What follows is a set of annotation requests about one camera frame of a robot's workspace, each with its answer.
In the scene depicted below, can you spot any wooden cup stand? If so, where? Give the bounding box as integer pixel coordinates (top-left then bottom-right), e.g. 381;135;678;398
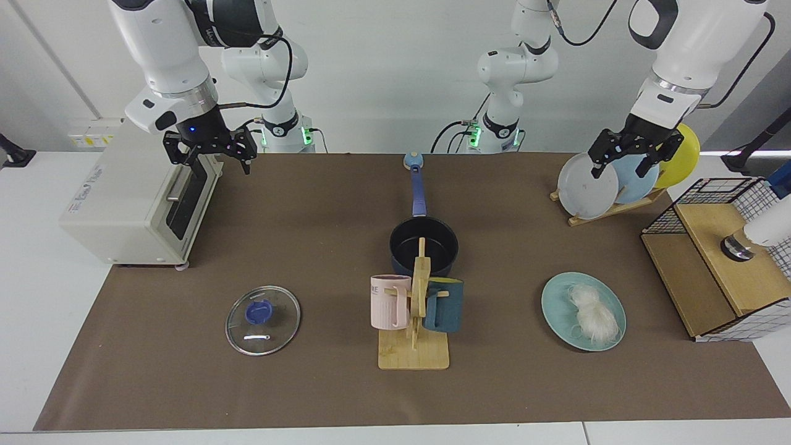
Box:
378;237;450;371

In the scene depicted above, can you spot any black pot with blue handle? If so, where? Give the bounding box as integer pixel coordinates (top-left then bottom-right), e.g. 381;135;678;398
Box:
389;164;460;278

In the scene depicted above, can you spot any pale toaster oven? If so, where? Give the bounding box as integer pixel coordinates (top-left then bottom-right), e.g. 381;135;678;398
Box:
59;117;224;271

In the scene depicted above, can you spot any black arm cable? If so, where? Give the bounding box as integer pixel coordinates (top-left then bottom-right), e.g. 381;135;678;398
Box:
216;34;294;130
547;0;776;110

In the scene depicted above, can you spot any brown table cloth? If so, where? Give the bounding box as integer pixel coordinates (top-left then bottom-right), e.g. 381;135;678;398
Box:
34;153;791;431

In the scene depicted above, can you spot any wooden plate rack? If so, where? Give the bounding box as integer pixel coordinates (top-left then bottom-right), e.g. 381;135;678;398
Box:
550;187;668;227

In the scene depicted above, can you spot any white cylindrical device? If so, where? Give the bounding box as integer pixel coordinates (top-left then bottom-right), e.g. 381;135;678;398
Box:
720;207;791;262

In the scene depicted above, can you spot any light blue plate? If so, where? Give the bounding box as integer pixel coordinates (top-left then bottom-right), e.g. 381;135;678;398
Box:
612;153;661;205

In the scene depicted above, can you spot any pink cup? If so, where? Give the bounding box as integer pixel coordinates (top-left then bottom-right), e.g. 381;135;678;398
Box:
370;274;413;331

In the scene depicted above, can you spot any white wall socket strip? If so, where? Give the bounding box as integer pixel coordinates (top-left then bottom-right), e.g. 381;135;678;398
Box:
67;117;124;149

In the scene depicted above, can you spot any blue plastic object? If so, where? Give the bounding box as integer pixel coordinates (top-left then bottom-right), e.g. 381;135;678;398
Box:
766;162;791;200

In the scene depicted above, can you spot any wire basket with wooden floor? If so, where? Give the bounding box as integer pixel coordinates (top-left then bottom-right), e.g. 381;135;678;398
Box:
641;177;791;342

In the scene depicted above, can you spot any dark teal cup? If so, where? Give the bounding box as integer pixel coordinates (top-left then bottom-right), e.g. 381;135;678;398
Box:
424;278;464;334

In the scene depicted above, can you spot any glass lid with blue knob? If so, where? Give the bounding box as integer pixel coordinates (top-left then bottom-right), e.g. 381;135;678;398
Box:
225;285;302;357

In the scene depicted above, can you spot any yellow plate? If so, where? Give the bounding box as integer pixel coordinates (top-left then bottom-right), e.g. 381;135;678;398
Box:
654;123;701;189

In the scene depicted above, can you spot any black stand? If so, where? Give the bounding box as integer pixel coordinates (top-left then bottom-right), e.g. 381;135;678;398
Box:
0;133;36;167
721;106;791;174

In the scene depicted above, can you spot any grey plate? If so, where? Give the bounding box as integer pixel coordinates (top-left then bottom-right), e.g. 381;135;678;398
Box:
557;153;620;220

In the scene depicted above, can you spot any white vermicelli bundle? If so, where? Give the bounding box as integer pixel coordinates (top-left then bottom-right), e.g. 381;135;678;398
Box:
567;283;620;345

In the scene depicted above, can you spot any light teal plate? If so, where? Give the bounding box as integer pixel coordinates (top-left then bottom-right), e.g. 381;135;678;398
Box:
541;272;627;352

